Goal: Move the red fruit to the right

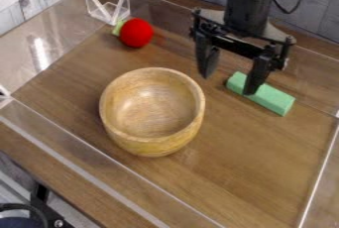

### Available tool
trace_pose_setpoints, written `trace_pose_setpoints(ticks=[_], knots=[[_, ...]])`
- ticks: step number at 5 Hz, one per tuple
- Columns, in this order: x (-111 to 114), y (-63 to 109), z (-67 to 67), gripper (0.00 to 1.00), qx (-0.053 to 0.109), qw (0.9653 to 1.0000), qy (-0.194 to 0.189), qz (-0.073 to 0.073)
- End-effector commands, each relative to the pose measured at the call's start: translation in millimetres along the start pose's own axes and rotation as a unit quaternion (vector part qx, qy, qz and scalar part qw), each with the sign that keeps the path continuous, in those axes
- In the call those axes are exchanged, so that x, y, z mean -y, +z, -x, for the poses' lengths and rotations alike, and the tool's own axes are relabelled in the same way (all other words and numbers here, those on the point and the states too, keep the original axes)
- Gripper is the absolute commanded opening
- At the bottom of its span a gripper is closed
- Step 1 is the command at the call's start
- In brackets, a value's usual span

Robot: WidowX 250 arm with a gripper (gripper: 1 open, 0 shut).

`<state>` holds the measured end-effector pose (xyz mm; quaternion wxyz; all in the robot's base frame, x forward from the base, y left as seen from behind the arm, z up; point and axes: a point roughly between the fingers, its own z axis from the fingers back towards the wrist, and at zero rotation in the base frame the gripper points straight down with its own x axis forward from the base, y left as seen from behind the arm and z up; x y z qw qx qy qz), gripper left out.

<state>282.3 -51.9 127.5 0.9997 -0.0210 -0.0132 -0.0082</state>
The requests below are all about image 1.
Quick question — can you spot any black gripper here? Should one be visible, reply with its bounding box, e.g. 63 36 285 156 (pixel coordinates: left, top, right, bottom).
189 8 296 95

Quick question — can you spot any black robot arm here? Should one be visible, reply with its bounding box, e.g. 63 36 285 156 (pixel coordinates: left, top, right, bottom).
189 0 296 95

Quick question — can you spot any red fruit with green stem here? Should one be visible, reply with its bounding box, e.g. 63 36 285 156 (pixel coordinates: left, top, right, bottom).
112 18 153 49

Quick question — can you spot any green rectangular block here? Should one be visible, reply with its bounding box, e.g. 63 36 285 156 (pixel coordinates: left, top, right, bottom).
225 71 295 116

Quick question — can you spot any wooden bowl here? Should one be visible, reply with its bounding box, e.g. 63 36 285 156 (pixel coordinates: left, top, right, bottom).
99 67 205 158

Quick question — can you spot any black table clamp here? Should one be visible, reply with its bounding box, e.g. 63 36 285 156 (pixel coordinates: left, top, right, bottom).
0 182 77 228

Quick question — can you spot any clear acrylic tray wall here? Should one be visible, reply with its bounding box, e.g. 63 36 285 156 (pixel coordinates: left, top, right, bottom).
0 0 339 228

